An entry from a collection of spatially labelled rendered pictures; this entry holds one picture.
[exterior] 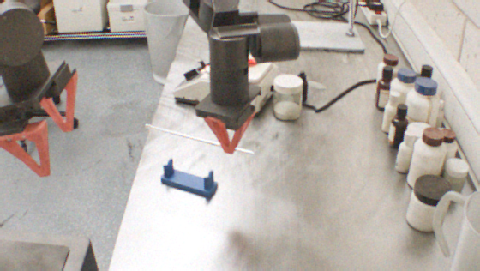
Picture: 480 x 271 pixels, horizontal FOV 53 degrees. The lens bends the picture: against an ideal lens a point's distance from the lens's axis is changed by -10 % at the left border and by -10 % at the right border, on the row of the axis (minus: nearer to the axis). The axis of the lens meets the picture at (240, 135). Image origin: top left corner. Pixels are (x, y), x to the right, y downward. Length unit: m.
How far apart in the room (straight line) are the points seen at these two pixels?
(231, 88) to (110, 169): 1.57
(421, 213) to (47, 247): 0.97
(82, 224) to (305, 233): 1.32
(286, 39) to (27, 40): 0.39
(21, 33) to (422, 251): 0.65
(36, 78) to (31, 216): 1.57
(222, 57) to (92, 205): 1.45
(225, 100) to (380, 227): 0.32
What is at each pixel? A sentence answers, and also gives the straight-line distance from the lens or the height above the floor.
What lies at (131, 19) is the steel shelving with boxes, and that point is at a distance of 3.30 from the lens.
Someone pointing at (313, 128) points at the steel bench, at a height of 0.75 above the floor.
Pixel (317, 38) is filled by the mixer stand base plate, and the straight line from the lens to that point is 1.50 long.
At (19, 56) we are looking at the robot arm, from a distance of 0.51.
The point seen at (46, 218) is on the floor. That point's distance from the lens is 2.10.
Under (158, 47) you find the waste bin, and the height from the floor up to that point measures 0.23.
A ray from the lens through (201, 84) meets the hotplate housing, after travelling 1.12.
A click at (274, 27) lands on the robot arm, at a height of 1.05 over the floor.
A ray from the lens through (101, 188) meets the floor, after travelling 2.19.
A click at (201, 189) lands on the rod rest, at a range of 0.90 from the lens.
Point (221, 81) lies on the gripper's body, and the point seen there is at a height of 0.98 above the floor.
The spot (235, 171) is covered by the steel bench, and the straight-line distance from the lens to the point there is 0.95.
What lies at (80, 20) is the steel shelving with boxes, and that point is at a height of 0.22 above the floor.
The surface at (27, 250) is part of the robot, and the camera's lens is 1.44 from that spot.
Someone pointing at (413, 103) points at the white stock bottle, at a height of 0.84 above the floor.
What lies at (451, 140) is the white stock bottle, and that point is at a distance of 0.97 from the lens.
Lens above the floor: 1.32
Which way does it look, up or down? 33 degrees down
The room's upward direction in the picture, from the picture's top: straight up
